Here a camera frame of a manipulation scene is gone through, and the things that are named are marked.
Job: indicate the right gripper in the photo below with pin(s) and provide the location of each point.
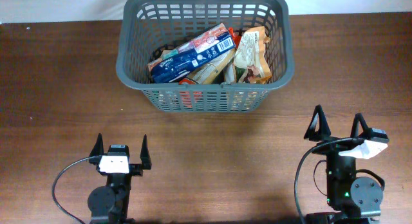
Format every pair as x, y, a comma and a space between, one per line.
324, 131

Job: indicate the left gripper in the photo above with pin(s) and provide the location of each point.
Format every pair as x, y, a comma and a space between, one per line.
146, 162

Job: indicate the tissue multipack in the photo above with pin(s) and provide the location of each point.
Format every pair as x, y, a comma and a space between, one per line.
192, 55

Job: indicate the orange snack bag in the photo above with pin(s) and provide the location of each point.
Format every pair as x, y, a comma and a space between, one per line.
249, 64

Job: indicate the orange pasta packet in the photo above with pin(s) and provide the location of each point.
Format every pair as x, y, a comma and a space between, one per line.
210, 72

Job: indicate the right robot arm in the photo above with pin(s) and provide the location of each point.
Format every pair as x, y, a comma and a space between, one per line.
354, 194

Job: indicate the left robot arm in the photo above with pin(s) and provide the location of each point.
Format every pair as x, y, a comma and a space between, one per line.
109, 203

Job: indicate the grey plastic basket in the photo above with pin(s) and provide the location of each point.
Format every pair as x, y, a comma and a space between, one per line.
150, 27

